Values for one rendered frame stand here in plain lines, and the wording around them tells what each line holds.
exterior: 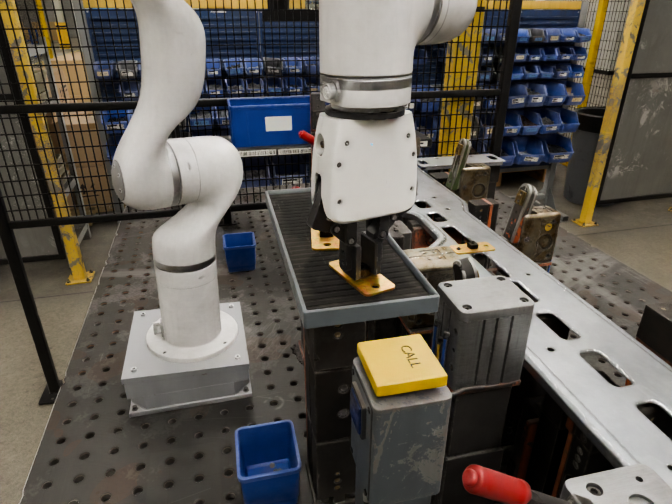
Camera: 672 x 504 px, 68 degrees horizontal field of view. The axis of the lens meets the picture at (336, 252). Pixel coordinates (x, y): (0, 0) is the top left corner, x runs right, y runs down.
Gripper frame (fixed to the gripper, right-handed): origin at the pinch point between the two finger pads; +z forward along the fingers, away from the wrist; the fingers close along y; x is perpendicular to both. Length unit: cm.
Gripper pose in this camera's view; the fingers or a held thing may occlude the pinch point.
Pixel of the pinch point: (360, 255)
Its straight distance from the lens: 53.3
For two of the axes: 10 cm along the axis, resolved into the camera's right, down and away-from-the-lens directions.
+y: 8.7, -2.1, 4.4
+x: -4.8, -3.8, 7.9
